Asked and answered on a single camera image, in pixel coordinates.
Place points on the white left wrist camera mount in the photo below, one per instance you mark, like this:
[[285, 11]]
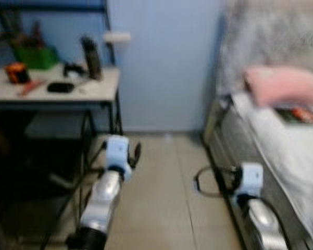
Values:
[[117, 156]]

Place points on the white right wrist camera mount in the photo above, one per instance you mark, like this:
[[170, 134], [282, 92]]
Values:
[[250, 178]]

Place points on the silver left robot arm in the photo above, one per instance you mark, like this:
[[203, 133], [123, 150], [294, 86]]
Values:
[[101, 203]]

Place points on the black oval case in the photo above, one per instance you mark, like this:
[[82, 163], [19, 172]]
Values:
[[60, 87]]

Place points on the dark book with red print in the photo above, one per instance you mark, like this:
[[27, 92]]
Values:
[[302, 114]]

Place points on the green box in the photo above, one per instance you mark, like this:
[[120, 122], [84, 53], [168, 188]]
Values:
[[36, 57]]

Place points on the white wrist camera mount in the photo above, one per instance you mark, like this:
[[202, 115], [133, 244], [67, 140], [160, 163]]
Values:
[[117, 156], [250, 178]]

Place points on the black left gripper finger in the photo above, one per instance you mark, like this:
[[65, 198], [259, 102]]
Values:
[[137, 151]]

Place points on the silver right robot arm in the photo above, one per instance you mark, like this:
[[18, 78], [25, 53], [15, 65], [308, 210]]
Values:
[[265, 224]]

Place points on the orange and black round item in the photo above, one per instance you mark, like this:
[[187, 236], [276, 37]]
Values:
[[16, 74]]

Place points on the white wall box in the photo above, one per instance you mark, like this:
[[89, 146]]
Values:
[[117, 37]]

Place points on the red slim tool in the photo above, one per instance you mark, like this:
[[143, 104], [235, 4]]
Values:
[[31, 87]]

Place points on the white desk black metal frame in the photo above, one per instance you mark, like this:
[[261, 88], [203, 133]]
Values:
[[94, 88]]

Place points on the small black gadget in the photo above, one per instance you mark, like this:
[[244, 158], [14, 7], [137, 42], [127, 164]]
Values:
[[74, 69]]

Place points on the pink plush pillow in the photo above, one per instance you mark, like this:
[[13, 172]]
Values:
[[284, 86]]

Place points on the dark tall bottle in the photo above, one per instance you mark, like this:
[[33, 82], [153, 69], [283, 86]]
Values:
[[92, 60]]

